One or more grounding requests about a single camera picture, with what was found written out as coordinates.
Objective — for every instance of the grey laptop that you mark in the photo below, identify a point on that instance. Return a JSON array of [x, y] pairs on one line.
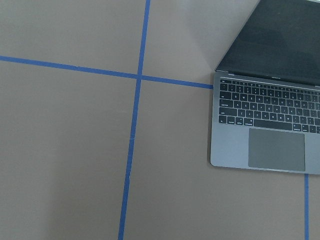
[[266, 92]]

